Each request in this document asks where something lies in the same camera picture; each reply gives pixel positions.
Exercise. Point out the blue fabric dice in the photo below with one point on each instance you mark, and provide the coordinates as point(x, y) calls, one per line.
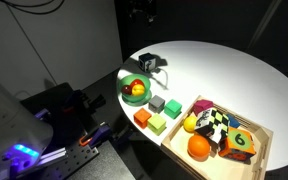
point(147, 62)

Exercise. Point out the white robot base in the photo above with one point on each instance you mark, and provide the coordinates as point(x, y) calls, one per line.
point(23, 137)

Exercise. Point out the black white checkered fabric dice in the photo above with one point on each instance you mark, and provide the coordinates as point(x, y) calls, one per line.
point(212, 124)

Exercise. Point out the small blue block in tray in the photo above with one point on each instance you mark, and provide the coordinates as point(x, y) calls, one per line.
point(233, 122)

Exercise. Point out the wooden tray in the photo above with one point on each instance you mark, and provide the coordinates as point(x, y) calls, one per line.
point(215, 167)

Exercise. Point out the orange fabric dice number six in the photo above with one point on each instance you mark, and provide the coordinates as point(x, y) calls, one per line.
point(238, 145)

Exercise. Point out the yellow toy fruit in bowl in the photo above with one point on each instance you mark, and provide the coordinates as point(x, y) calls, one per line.
point(138, 90)

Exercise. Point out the green plastic bowl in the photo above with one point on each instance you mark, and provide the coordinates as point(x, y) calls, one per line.
point(126, 91)

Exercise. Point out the red toy fruit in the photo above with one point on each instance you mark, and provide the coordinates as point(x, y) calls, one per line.
point(136, 82)

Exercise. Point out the grey cube block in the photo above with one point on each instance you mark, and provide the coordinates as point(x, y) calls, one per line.
point(156, 104)

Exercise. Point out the orange cube block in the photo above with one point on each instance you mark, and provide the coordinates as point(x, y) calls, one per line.
point(141, 117)

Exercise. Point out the dark green cube block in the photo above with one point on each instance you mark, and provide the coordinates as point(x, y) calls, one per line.
point(172, 109)

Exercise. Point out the lime green cube block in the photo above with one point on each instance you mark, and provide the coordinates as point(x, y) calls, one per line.
point(156, 124)

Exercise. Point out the yellow toy lemon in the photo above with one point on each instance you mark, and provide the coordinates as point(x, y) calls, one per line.
point(190, 123)

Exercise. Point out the magenta cube block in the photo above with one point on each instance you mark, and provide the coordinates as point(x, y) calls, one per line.
point(201, 105)

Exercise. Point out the purple orange clamp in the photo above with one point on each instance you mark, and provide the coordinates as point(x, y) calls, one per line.
point(96, 136)

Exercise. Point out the toy orange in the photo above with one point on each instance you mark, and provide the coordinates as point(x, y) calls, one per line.
point(198, 146)

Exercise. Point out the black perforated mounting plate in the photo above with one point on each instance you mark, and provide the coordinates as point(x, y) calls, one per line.
point(69, 119)

